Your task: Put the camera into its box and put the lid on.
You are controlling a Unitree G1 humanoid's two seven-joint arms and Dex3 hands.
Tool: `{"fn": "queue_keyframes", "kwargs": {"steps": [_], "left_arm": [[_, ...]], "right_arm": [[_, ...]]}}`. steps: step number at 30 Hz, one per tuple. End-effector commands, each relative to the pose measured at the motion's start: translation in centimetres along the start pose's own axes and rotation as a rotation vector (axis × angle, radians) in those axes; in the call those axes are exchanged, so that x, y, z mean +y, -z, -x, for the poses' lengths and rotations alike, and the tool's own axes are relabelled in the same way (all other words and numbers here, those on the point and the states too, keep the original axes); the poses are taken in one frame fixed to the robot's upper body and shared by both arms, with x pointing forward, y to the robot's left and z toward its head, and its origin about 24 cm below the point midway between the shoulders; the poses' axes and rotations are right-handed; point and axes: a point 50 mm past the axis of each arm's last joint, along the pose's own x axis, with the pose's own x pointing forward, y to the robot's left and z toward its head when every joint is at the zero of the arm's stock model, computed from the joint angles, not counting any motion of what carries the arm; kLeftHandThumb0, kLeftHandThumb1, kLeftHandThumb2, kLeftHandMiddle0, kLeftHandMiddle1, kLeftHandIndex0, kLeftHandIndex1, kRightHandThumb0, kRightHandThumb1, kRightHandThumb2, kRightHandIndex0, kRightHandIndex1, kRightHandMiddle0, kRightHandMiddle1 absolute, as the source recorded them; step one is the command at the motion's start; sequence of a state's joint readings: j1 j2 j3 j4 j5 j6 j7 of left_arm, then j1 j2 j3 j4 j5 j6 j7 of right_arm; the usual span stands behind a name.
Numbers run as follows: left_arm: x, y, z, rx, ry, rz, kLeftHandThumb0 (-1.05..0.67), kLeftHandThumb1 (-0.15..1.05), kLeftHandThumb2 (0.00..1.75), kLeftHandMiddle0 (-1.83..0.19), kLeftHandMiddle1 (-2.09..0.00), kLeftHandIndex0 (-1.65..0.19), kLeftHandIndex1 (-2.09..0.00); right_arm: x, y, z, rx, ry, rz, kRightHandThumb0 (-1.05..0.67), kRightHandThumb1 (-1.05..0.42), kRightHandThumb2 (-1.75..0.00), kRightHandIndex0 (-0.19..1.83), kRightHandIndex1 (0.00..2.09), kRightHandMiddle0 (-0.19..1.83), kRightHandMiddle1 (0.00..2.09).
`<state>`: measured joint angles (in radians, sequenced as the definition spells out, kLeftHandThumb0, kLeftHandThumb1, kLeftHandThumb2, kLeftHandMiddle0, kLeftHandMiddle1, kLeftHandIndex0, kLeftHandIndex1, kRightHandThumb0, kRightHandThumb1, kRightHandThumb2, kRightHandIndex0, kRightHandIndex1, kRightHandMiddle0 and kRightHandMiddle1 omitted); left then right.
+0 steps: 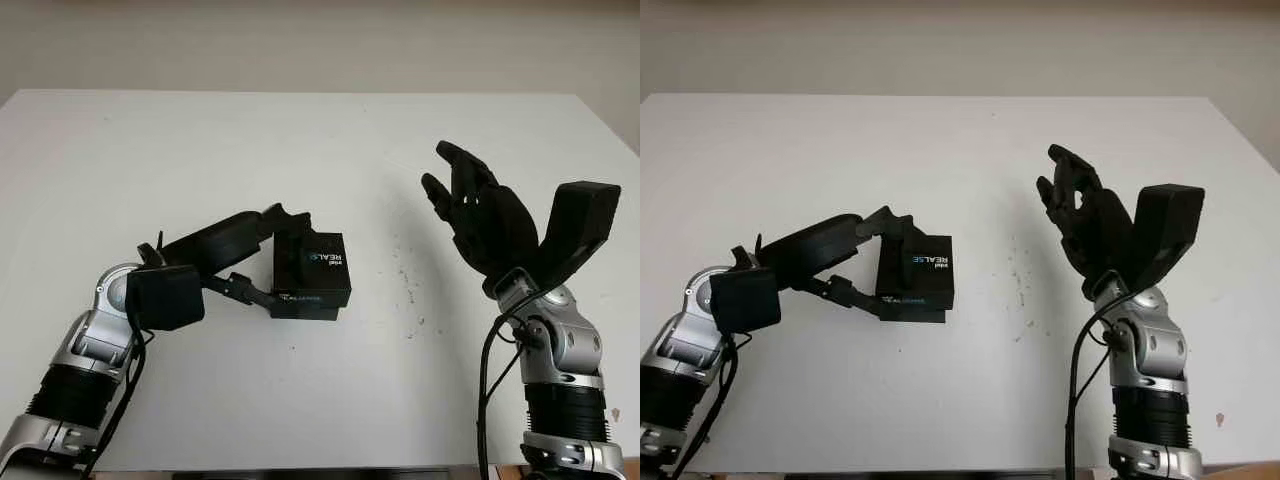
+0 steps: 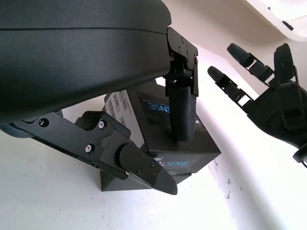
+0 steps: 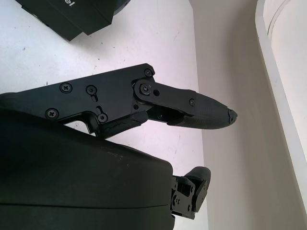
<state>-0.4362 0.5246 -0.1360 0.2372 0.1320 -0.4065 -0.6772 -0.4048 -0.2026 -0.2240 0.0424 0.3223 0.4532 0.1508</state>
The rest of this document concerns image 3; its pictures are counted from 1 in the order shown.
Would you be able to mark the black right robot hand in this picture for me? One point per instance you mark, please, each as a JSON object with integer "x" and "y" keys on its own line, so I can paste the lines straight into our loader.
{"x": 72, "y": 172}

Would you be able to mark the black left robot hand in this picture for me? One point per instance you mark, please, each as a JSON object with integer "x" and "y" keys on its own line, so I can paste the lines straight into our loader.
{"x": 121, "y": 5}

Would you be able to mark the black RealSense box lid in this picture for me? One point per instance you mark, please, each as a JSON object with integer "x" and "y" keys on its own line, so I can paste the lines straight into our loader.
{"x": 72, "y": 16}

